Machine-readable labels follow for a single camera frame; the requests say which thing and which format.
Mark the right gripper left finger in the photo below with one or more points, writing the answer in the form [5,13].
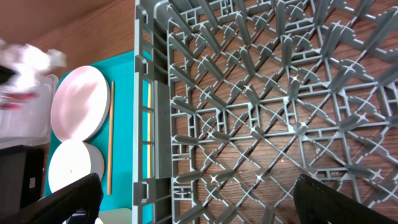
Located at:
[78,202]

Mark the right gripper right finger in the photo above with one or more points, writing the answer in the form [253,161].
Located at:
[315,202]

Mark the wooden chopstick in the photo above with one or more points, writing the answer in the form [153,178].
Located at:
[149,101]
[110,141]

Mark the white bowl with rice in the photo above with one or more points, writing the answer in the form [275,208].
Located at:
[73,160]

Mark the large white plate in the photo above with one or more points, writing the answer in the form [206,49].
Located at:
[80,105]

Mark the white tissue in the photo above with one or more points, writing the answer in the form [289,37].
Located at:
[23,64]

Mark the grey dishwasher rack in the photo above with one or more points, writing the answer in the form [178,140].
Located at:
[249,95]

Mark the black plastic tray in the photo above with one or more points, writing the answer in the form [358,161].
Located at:
[21,177]

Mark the clear plastic bin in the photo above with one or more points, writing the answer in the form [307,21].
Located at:
[30,125]

